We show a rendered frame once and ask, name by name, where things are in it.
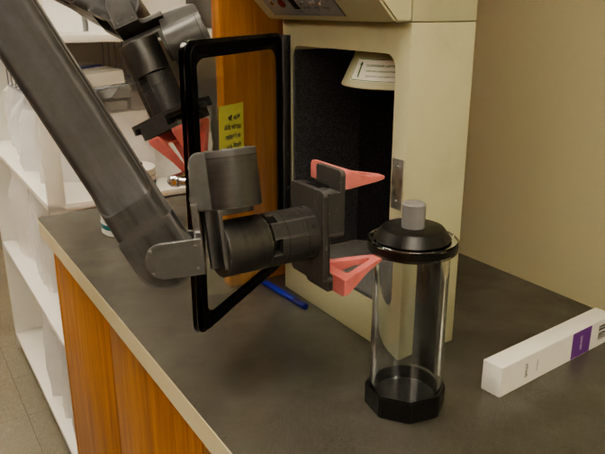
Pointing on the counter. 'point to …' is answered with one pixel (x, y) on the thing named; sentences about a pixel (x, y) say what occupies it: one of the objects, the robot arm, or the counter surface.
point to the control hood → (357, 11)
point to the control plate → (306, 8)
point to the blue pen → (285, 295)
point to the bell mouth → (371, 71)
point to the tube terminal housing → (408, 122)
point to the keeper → (396, 184)
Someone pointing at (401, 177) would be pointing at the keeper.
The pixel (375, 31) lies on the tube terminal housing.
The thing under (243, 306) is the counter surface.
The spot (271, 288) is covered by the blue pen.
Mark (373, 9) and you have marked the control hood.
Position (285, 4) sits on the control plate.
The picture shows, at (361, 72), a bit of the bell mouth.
